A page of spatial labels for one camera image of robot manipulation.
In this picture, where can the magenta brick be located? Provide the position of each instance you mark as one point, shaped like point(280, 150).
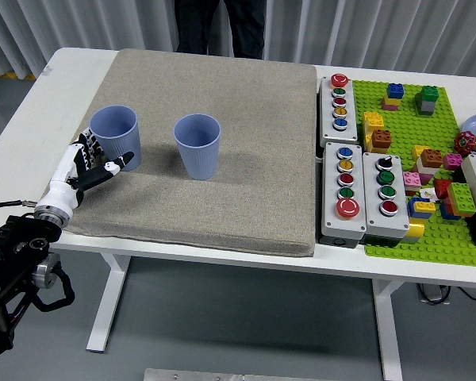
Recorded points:
point(453, 161)

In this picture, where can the blue yellow pink brick stack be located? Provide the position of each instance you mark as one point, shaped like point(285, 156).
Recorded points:
point(394, 92)

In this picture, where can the blue ribbed plastic cup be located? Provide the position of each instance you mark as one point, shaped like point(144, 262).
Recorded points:
point(200, 158)
point(119, 135)

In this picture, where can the grey-brown cushion mat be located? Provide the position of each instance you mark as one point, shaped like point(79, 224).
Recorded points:
point(222, 178)

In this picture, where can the yellow cylinder brick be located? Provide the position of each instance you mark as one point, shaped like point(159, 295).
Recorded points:
point(414, 230)

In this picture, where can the person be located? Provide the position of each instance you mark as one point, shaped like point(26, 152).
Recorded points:
point(194, 28)

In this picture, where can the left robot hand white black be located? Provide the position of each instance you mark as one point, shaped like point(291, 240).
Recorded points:
point(61, 190)

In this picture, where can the grey box large red stop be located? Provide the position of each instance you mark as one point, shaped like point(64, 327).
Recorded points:
point(330, 222)

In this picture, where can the green orange blue brick stack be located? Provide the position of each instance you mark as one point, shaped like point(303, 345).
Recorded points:
point(460, 194)

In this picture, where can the red brick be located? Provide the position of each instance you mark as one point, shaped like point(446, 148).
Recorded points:
point(442, 188)

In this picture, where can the grey box black selector switch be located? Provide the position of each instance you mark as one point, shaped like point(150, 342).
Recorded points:
point(375, 222)

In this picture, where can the brown white yellow brick stack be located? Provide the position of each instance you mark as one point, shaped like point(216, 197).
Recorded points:
point(430, 156)

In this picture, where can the green building baseplate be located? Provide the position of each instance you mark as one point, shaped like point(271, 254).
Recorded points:
point(404, 119)

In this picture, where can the red valve wheel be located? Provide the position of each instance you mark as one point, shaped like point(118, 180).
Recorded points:
point(465, 143)

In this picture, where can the green grey brick stack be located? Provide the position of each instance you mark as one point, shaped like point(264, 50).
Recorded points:
point(427, 99)

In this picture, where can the white pleated curtain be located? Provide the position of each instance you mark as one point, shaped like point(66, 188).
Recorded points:
point(420, 31)

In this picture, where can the grey five-button control box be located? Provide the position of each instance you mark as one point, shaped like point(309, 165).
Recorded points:
point(327, 127)

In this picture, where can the white table leg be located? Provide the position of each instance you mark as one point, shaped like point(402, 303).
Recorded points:
point(388, 337)
point(103, 317)

